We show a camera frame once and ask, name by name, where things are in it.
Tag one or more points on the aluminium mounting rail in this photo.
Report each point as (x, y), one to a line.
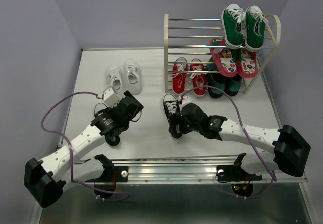
(205, 170)

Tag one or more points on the right green canvas sneaker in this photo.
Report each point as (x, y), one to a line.
(255, 22)

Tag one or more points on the pink patterned slipper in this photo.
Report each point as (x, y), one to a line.
(246, 64)
(224, 58)

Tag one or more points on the white metal shoe shelf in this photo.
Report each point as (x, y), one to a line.
(188, 38)

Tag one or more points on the right pink patterned slipper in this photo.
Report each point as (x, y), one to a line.
(246, 64)

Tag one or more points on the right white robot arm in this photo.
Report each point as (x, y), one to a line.
(282, 149)

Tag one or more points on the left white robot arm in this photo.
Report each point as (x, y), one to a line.
(43, 178)

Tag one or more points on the left dark green shoe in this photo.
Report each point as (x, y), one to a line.
(215, 79)

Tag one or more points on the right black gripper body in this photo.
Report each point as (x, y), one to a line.
(189, 126)

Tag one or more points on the left pink patterned slipper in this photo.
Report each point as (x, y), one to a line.
(224, 58)

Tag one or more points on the white sneaker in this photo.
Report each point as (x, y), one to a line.
(114, 79)
(133, 77)

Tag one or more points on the red canvas sneaker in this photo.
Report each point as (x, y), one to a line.
(198, 78)
(179, 75)

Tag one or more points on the black canvas sneaker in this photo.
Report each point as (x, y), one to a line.
(114, 141)
(172, 112)

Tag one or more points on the green canvas sneaker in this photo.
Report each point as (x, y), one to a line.
(232, 19)
(255, 22)

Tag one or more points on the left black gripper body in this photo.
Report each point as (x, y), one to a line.
(110, 110)

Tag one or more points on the left green canvas sneaker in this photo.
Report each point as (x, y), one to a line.
(232, 19)

